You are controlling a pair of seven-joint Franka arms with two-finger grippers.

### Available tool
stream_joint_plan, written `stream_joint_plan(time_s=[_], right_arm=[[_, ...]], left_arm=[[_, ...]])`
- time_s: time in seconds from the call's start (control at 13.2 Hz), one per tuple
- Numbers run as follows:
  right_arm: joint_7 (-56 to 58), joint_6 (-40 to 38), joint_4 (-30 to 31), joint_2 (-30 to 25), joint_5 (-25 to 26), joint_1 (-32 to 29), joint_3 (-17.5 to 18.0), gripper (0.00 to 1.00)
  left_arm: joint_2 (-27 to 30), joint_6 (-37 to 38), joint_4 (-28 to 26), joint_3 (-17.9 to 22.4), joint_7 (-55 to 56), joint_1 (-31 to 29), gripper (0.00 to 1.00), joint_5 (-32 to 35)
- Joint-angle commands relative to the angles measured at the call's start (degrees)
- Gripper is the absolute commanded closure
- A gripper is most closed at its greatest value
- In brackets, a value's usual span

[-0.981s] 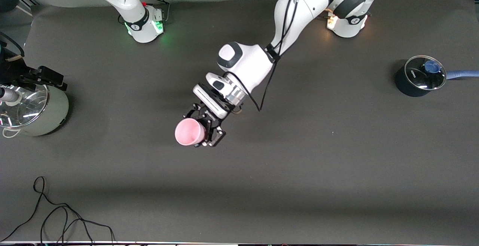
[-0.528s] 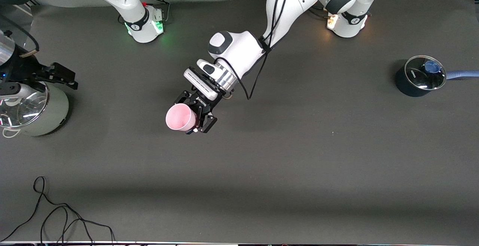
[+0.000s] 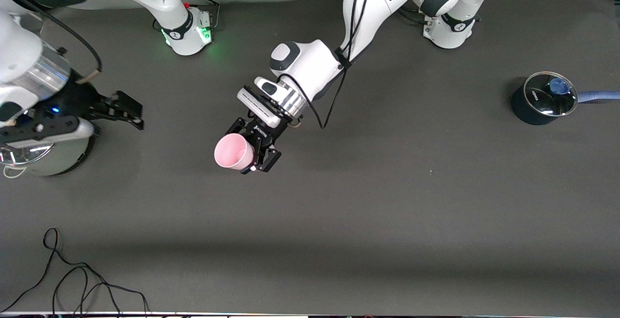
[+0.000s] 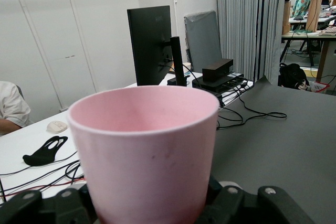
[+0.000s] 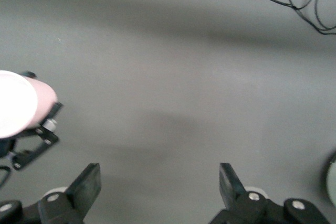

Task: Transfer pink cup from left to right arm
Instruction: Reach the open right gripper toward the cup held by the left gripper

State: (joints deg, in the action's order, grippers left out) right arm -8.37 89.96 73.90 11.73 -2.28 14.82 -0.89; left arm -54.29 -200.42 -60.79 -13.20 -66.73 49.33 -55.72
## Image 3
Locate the pink plastic cup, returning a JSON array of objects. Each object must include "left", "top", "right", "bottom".
[{"left": 214, "top": 133, "right": 256, "bottom": 171}]

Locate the pale green cooking pot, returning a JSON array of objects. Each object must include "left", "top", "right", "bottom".
[{"left": 0, "top": 136, "right": 93, "bottom": 179}]

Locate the glass pot lid metal knob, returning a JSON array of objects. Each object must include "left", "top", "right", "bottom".
[{"left": 0, "top": 143, "right": 55, "bottom": 166}]

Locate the dark blue saucepan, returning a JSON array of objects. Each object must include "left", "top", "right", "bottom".
[{"left": 511, "top": 71, "right": 620, "bottom": 126}]

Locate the glass lid blue knob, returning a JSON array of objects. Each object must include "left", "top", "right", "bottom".
[{"left": 523, "top": 71, "right": 578, "bottom": 117}]

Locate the black base cable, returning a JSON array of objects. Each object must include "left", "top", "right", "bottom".
[
  {"left": 180, "top": 0, "right": 221, "bottom": 30},
  {"left": 400, "top": 8, "right": 427, "bottom": 26}
]

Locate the thin black loose cable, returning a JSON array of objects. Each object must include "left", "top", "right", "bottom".
[{"left": 0, "top": 227, "right": 148, "bottom": 315}]

